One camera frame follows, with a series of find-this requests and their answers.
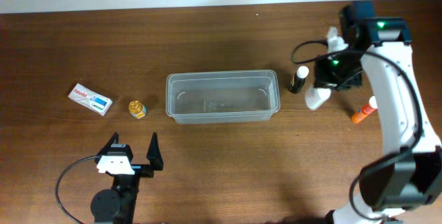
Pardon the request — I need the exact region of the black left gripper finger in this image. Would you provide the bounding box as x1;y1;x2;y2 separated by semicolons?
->
146;132;164;171
96;132;119;158

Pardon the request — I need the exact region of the white Panadol box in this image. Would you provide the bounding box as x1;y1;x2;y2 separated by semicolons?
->
68;83;113;116

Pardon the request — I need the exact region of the orange Redoxon tube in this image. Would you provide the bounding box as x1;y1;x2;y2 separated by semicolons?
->
352;96;378;124

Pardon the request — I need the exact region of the black bottle white cap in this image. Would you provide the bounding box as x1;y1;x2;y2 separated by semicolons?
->
289;66;309;94

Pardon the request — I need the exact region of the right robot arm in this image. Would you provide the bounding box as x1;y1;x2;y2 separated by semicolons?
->
305;1;441;224

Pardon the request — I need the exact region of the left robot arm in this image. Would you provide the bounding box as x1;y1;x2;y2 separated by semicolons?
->
90;133;164;223

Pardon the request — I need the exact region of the clear plastic container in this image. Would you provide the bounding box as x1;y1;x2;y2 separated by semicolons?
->
166;70;281;124

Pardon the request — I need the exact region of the small gold-lid balm jar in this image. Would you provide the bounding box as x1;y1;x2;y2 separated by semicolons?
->
128;101;146;119

